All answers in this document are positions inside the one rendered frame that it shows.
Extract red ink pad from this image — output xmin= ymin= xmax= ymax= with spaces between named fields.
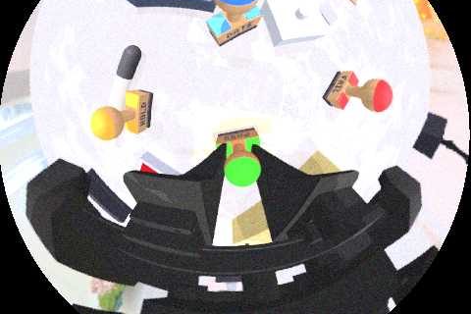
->
xmin=136 ymin=152 xmax=182 ymax=176

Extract yellow rubber stamp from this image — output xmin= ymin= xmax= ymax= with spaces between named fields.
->
xmin=90 ymin=89 xmax=153 ymax=140

